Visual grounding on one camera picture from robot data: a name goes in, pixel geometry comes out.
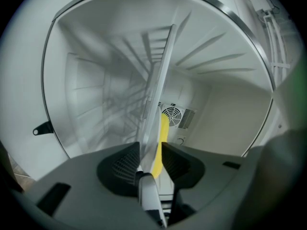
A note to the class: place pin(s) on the white junction box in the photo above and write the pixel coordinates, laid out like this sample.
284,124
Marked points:
260,1

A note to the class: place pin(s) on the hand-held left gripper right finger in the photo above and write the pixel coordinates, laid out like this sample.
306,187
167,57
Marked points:
184,165

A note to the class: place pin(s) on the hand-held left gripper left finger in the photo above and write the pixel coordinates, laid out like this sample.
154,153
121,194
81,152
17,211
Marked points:
117,166

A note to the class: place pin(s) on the glass fridge shelf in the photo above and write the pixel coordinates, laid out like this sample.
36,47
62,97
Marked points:
158,85

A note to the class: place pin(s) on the black hinge bracket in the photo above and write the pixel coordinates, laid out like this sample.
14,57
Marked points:
43,129

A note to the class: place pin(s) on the white fan vent grille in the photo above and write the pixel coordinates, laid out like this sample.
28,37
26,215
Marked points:
176,116

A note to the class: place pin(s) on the yellow corn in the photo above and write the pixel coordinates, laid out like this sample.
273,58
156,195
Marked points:
164,133

